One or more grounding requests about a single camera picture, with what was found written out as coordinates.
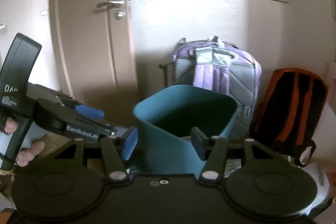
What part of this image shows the beige wooden door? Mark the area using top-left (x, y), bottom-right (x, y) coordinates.
top-left (49, 0), bottom-right (139, 113)

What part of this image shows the purple grey backpack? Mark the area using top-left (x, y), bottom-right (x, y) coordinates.
top-left (159, 36), bottom-right (262, 143)

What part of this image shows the silver door handle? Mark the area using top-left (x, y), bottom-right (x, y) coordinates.
top-left (96, 0), bottom-right (125, 9)

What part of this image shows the teal plastic trash bin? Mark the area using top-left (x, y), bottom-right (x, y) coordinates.
top-left (133, 85), bottom-right (238, 175)

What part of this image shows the person left hand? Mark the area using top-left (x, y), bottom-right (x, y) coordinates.
top-left (3, 118), bottom-right (46, 167)

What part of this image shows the black orange backpack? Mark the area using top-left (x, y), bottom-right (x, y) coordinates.
top-left (249, 67), bottom-right (327, 167)

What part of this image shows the door lock cylinder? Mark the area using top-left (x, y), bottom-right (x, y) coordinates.
top-left (115, 10), bottom-right (126, 20)

